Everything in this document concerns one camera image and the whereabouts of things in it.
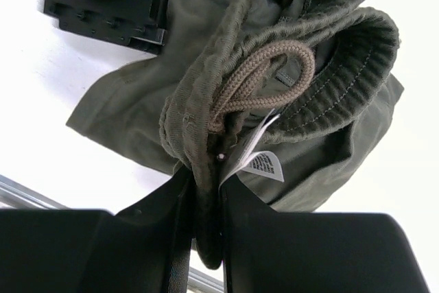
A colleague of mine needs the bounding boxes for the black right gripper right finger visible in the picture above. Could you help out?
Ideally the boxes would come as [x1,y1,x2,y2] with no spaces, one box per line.
[219,176,428,293]

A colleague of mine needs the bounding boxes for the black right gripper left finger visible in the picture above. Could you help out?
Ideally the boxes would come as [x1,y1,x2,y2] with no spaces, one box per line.
[1,168,192,292]

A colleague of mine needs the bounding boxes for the olive green shorts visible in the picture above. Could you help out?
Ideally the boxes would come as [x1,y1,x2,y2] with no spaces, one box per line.
[67,0,403,269]

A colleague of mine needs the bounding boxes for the aluminium front rail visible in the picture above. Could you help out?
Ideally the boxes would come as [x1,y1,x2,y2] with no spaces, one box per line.
[1,175,224,292]

